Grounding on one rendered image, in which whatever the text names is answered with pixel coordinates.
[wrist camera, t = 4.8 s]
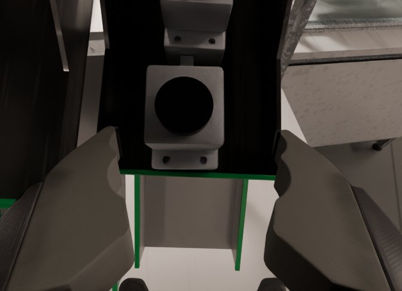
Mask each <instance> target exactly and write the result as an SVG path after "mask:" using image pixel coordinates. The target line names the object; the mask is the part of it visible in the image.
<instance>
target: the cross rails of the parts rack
mask: <svg viewBox="0 0 402 291"><path fill-rule="evenodd" d="M100 55H105V43H104V37H103V32H90V37H89V47H88V53H87V56H100Z"/></svg>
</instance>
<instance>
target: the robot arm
mask: <svg viewBox="0 0 402 291"><path fill-rule="evenodd" d="M120 157H123V152H122V148H121V141H120V134H119V129H118V127H113V126H107V127H105V128H104V129H102V130H101V131H100V132H98V133H97V134H95V135H94V136H93V137H91V138H90V139H89V140H87V141H85V142H84V143H83V144H81V145H80V146H79V147H77V148H76V149H74V150H73V151H72V152H70V153H69V154H68V155H67V156H66V157H65V158H63V159H62V160H61V161H60V162H59V163H58V164H57V165H56V166H55V167H54V168H53V169H52V170H51V171H50V172H49V173H48V174H47V175H46V177H45V178H44V179H43V180H42V181H41V182H40V183H33V184H30V185H29V186H28V187H27V188H26V189H25V190H24V191H23V193H22V194H21V195H20V196H19V197H18V199H16V201H15V202H13V204H12V205H11V206H10V207H9V208H8V210H7V211H6V212H5V213H4V214H3V215H2V216H1V217H0V291H110V289H111V288H112V287H113V286H114V285H115V284H116V283H117V282H118V281H119V280H120V279H121V278H122V277H123V276H124V275H125V274H126V273H127V272H128V271H129V270H130V269H131V267H132V266H133V264H134V261H135V254H134V249H133V241H132V234H131V230H130V224H129V217H128V214H127V207H126V201H125V199H124V198H123V197H122V196H120V195H119V194H117V192H118V191H119V189H120V188H121V177H120V171H119V167H118V161H119V159H120ZM272 159H274V160H275V163H276V164H277V165H278V171H277V174H276V178H275V182H274V185H273V186H274V189H275V190H276V192H277V193H278V195H279V198H278V199H277V200H276V201H275V204H274V207H273V211H272V215H271V218H270V222H269V226H268V229H267V233H266V241H265V247H264V263H265V265H266V266H267V268H268V269H269V270H270V271H271V272H272V273H273V274H274V275H275V276H276V277H277V278H274V277H273V278H264V279H262V281H261V283H260V285H259V287H258V289H257V291H286V288H287V289H288V290H289V291H402V232H401V231H400V230H399V229H398V227H397V226H396V225H395V224H394V223H393V221H392V220H390V218H389V217H388V216H387V215H386V214H385V212H384V211H383V210H382V209H381V208H380V207H379V206H378V205H377V204H376V203H375V201H374V200H373V199H372V198H371V197H370V196H369V194H368V193H366V191H365V190H364V189H363V188H359V187H356V186H352V185H351V184H350V183H349V181H348V180H347V179H346V178H345V177H344V175H342V173H341V172H340V171H339V170H338V169H337V168H336V167H335V166H334V165H333V164H332V163H331V162H330V161H329V160H327V159H326V158H325V157H324V156H323V155H321V154H320V153H319V152H318V151H316V150H315V149H313V148H312V147H311V146H309V145H308V144H307V143H305V142H304V141H302V140H301V139H300V138H299V137H297V136H296V135H295V134H293V133H292V132H290V131H289V130H276V132H275V137H274V141H273V150H272Z"/></svg>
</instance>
